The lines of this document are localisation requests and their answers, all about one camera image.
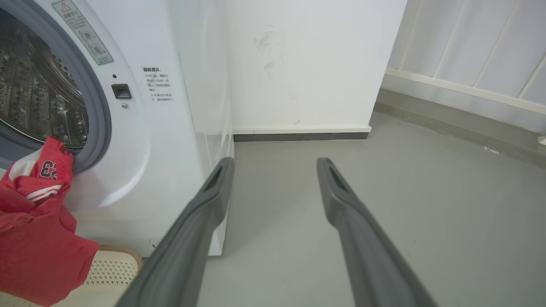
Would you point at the white front-load washing machine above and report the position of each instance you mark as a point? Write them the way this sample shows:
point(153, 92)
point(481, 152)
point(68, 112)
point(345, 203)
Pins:
point(140, 106)

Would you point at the cream perforated laundry basket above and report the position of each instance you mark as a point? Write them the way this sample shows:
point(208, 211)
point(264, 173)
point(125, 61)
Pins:
point(102, 277)

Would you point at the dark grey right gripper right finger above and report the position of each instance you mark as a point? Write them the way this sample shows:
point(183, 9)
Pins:
point(367, 251)

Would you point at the red jersey garment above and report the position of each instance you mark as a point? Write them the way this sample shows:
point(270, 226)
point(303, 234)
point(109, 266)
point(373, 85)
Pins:
point(36, 230)

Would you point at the white railing fence panel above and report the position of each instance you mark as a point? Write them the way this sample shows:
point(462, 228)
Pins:
point(473, 51)

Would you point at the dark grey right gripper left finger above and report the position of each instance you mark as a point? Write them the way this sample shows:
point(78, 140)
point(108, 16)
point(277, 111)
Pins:
point(187, 247)

